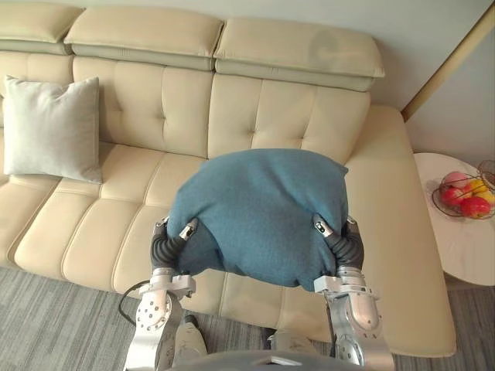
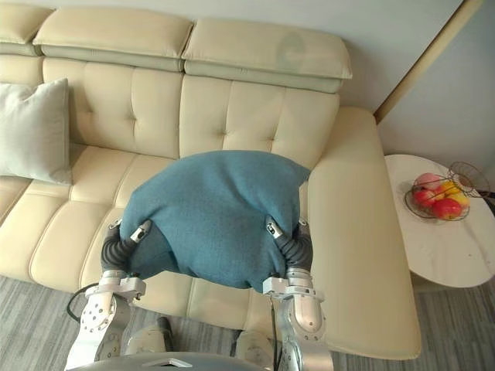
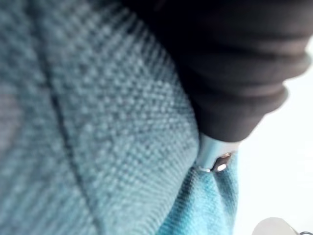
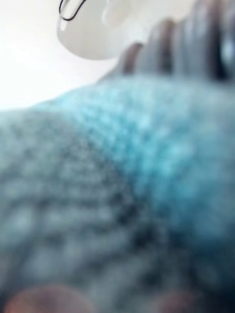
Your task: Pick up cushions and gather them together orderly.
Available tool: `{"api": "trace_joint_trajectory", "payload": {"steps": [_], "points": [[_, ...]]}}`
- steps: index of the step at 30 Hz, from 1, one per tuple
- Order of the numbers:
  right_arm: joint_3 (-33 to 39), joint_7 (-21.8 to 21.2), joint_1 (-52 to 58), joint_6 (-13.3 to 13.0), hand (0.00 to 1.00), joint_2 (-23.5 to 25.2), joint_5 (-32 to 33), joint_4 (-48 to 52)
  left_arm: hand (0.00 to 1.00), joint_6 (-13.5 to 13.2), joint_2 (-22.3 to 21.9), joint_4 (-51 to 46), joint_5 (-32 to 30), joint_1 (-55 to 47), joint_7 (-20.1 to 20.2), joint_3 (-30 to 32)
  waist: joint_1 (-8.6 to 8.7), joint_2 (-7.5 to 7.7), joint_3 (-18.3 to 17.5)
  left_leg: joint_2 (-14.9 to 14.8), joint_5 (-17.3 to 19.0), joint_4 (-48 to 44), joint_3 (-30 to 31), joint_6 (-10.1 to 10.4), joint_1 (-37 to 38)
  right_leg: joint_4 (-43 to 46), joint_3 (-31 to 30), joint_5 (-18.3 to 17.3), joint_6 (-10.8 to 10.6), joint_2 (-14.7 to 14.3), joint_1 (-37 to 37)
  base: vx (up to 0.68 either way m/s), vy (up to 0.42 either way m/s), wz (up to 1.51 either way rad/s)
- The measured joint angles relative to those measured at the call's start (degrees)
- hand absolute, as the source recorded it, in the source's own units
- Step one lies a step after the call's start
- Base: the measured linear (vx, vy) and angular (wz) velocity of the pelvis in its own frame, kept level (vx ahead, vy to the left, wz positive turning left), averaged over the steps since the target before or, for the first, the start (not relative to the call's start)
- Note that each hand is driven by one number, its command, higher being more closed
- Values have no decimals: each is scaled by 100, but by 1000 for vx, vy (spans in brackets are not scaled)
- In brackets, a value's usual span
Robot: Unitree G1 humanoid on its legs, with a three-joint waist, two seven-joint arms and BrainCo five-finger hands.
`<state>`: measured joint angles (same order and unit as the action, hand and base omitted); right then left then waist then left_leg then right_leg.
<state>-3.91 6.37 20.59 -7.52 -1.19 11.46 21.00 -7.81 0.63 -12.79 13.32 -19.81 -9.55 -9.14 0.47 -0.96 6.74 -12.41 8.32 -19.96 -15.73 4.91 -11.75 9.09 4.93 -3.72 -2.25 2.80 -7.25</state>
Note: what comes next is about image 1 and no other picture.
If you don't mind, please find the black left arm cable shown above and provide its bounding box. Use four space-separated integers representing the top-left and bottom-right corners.
117 281 152 322

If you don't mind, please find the pink peach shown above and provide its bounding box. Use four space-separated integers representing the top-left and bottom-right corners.
440 172 468 190

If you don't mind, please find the cream leather sofa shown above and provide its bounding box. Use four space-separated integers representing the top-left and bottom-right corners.
0 3 457 355

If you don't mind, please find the cream sofa headrest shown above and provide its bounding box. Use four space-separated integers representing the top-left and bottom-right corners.
63 5 226 63
0 3 84 56
213 16 387 93

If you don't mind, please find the round white side table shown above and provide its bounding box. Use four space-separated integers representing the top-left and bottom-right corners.
412 152 495 288

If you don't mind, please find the small red apple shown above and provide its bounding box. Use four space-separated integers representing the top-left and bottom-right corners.
441 186 466 207

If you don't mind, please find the grey robot torso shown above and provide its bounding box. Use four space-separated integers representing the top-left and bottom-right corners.
165 346 338 371

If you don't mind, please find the wire fruit basket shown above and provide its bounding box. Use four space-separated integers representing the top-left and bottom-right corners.
430 171 495 222

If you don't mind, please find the small wire basket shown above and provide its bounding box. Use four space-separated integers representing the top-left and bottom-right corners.
476 158 495 191

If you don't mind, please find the yellow fruit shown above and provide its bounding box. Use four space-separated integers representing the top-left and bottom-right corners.
469 179 495 204

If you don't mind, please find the beige slanted pole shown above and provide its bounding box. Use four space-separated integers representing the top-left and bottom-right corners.
401 0 495 119

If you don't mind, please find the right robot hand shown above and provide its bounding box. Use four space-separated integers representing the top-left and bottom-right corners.
312 213 366 277

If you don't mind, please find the robot leg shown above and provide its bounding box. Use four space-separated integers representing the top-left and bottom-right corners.
265 327 315 353
174 314 209 357

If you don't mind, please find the large red apple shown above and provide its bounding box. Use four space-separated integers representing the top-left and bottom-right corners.
459 196 493 220

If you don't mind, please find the left robot leg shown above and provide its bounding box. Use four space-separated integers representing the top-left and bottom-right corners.
174 314 209 357

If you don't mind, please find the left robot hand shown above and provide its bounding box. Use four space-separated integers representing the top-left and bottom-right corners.
149 216 200 268

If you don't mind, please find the teal fabric cushion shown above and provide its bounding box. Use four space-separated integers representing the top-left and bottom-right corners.
169 148 350 289

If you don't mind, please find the light grey cushion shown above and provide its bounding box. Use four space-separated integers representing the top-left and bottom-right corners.
2 74 104 184

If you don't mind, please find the right robot leg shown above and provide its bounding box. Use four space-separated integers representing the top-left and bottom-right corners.
265 327 315 353

